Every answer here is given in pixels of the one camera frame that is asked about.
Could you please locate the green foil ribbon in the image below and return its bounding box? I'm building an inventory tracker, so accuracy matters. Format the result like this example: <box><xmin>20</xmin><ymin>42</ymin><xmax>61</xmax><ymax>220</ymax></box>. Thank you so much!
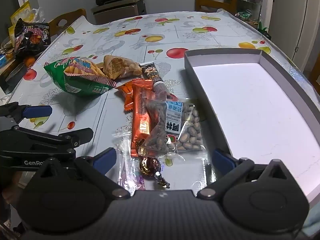
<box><xmin>257</xmin><ymin>21</ymin><xmax>272</xmax><ymax>39</ymax></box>

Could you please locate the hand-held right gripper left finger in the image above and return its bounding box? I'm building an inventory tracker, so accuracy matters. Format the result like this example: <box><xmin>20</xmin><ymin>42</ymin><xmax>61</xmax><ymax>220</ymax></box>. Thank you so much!
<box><xmin>37</xmin><ymin>148</ymin><xmax>130</xmax><ymax>200</ymax></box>

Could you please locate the tan peanut snack bag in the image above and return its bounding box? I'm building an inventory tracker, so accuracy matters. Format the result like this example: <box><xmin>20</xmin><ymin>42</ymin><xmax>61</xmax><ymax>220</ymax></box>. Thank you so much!
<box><xmin>103</xmin><ymin>55</ymin><xmax>142</xmax><ymax>80</ymax></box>

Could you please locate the white cardboard box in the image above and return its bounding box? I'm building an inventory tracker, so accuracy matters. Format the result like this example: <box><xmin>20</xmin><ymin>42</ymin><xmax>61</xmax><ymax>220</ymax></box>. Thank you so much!
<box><xmin>184</xmin><ymin>49</ymin><xmax>320</xmax><ymax>203</ymax></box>

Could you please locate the black instant noodle packet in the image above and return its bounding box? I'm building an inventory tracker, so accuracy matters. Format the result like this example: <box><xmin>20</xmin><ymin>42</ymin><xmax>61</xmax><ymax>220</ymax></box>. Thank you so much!
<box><xmin>14</xmin><ymin>19</ymin><xmax>50</xmax><ymax>54</ymax></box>

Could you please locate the green striped snack bag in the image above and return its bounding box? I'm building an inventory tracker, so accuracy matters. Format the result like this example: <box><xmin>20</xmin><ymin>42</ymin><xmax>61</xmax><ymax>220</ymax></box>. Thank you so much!
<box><xmin>44</xmin><ymin>56</ymin><xmax>117</xmax><ymax>97</ymax></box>

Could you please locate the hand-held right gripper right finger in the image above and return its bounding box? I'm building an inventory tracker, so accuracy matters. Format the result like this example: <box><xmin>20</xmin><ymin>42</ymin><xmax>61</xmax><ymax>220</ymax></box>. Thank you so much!
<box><xmin>196</xmin><ymin>149</ymin><xmax>288</xmax><ymax>200</ymax></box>

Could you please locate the clear pistachio bag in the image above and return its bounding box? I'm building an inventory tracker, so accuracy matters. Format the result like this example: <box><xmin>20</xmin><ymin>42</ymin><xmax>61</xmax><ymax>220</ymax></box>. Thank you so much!
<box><xmin>138</xmin><ymin>94</ymin><xmax>203</xmax><ymax>153</ymax></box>

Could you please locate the small orange snack packet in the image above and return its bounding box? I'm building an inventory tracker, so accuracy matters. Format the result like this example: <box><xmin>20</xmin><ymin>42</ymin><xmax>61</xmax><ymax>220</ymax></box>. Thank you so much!
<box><xmin>115</xmin><ymin>81</ymin><xmax>135</xmax><ymax>112</ymax></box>

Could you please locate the grey cabinet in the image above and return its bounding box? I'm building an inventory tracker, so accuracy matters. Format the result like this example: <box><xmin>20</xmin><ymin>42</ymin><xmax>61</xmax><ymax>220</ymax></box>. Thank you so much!
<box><xmin>91</xmin><ymin>0</ymin><xmax>147</xmax><ymax>25</ymax></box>

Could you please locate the glass container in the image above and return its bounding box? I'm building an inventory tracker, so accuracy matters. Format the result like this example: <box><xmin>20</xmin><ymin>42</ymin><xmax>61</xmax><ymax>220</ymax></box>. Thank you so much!
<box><xmin>237</xmin><ymin>0</ymin><xmax>263</xmax><ymax>28</ymax></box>

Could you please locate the yellow bag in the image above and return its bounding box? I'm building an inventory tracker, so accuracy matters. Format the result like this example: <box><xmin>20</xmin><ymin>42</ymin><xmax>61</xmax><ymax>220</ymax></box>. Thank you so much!
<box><xmin>10</xmin><ymin>1</ymin><xmax>38</xmax><ymax>28</ymax></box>

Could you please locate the black yellow sausage tube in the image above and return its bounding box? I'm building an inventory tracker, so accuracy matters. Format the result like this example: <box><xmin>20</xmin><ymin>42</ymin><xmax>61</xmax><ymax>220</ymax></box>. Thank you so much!
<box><xmin>139</xmin><ymin>62</ymin><xmax>167</xmax><ymax>94</ymax></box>

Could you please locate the fruit print tablecloth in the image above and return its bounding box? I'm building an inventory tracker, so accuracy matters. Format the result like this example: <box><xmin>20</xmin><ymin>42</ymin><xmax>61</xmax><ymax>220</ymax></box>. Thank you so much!
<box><xmin>0</xmin><ymin>10</ymin><xmax>320</xmax><ymax>198</ymax></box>

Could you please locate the long orange snack bar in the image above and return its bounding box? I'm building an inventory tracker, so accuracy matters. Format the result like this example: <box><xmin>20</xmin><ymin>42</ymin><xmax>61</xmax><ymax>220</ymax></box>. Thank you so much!
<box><xmin>131</xmin><ymin>79</ymin><xmax>154</xmax><ymax>157</ymax></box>

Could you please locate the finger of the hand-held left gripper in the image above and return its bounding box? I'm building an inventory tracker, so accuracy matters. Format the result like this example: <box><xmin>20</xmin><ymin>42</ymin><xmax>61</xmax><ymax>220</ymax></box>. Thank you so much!
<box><xmin>0</xmin><ymin>102</ymin><xmax>53</xmax><ymax>124</ymax></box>
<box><xmin>12</xmin><ymin>127</ymin><xmax>94</xmax><ymax>153</ymax></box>

